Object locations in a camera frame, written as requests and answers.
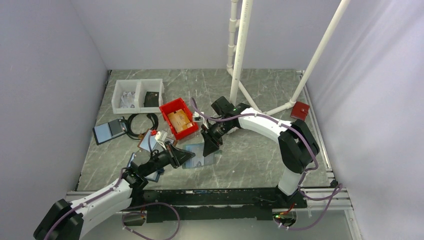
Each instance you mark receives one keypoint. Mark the white PVC pipe frame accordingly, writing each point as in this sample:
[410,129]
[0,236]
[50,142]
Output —
[279,34]

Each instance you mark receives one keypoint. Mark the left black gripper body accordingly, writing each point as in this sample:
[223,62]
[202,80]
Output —
[167,155]

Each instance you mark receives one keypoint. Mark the white two-compartment bin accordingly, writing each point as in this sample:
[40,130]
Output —
[140,87]

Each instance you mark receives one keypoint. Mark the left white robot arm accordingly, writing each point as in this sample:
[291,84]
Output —
[71,220]

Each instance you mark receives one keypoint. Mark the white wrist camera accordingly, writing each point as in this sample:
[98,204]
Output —
[158,137]
[197,118]

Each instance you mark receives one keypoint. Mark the navy blue card holder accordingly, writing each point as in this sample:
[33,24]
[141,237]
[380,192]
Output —
[139,164]

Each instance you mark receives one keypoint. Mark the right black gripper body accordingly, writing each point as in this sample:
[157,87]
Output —
[218,129]

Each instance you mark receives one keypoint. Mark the red plastic bin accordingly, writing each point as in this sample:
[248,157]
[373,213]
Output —
[175,105]

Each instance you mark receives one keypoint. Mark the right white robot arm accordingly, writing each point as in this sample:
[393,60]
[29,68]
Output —
[298,148]

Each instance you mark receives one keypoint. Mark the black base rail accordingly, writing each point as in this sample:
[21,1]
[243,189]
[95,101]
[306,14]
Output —
[213,204]

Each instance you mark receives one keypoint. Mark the black wallet in bin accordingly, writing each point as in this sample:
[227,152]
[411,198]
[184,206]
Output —
[151,99]

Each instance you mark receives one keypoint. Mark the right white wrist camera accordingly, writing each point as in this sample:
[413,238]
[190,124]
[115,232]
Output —
[197,118]

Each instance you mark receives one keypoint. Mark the red leather wallet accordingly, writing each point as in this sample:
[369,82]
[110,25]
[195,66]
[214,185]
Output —
[300,111]

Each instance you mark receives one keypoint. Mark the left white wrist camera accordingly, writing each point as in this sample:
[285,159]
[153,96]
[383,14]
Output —
[158,137]

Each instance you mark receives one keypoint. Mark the brown boxes in red bin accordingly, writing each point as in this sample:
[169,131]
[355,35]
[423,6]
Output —
[179,120]

